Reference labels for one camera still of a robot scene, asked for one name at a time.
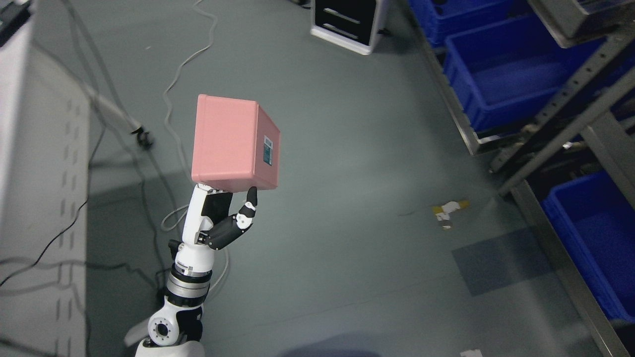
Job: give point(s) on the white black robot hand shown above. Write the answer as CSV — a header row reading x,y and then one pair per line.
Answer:
x,y
201,236

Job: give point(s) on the pink storage box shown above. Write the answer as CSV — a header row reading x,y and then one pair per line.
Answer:
x,y
236,145

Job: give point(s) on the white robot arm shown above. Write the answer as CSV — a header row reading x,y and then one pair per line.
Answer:
x,y
176,328

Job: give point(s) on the blue shelf bin top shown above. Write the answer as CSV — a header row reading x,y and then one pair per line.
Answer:
x,y
440,19

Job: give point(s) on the blue shelf bin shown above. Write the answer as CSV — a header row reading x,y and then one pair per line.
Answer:
x,y
596,225
507,71
440,19

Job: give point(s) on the blue shelf bin upper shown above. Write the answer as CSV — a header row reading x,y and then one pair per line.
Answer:
x,y
507,71

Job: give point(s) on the blue shelf bin lower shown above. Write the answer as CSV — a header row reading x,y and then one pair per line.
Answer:
x,y
596,225

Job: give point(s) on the grey metal shelf rack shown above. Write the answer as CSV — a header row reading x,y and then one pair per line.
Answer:
x,y
557,306

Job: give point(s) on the white grey machine panel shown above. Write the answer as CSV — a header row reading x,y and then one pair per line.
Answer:
x,y
45,116

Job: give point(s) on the white black cabinet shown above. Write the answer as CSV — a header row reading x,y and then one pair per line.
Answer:
x,y
356,25

